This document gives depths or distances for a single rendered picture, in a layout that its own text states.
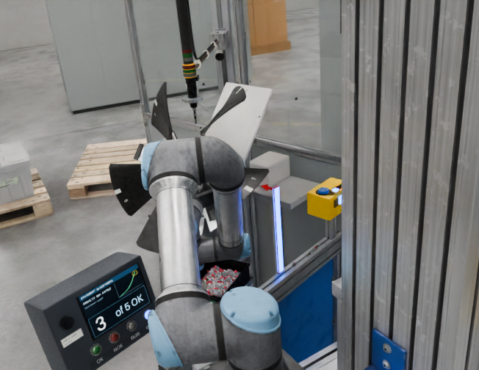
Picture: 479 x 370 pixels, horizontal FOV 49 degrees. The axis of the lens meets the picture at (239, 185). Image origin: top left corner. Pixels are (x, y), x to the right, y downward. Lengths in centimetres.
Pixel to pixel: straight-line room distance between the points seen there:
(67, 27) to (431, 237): 656
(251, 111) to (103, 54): 515
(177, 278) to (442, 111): 64
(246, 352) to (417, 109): 59
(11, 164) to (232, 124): 262
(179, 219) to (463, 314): 62
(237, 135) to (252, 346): 124
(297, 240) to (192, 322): 177
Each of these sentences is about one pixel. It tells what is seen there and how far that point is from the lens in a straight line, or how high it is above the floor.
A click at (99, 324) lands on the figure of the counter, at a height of 116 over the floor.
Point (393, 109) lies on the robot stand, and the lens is 78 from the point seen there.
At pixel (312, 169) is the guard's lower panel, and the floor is 90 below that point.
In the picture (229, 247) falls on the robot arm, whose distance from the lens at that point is 154.
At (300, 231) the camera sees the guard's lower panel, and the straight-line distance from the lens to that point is 273.
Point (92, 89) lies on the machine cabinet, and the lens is 726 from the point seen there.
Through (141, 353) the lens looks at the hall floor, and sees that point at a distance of 293.
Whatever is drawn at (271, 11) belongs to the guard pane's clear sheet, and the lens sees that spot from 246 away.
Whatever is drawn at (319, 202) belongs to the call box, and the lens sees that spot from 190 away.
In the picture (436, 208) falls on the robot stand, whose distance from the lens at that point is 78.
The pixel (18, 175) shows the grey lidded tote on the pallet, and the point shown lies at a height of 36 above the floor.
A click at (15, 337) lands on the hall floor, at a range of 332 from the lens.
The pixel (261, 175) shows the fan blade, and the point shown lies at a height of 118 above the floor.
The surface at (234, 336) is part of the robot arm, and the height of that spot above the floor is 123.
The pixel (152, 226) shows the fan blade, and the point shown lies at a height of 101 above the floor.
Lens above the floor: 192
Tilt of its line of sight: 25 degrees down
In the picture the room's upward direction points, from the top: 5 degrees counter-clockwise
